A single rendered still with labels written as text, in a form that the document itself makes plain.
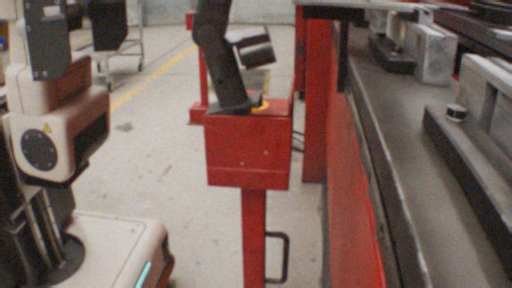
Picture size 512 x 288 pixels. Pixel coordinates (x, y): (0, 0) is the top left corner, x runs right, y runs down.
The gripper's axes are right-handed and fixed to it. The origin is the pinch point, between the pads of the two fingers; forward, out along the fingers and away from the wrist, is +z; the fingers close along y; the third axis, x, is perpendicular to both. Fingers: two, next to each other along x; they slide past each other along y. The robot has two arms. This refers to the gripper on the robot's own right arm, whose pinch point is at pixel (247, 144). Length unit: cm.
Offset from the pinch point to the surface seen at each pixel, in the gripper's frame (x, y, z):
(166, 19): 708, -284, -9
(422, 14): 11.6, 40.2, -15.6
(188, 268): 38, -49, 63
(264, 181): -5.1, 2.4, 5.9
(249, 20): 713, -118, 43
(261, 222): 2.0, -3.0, 20.2
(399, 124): -21.3, 26.3, -7.7
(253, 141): -4.9, 2.6, -2.5
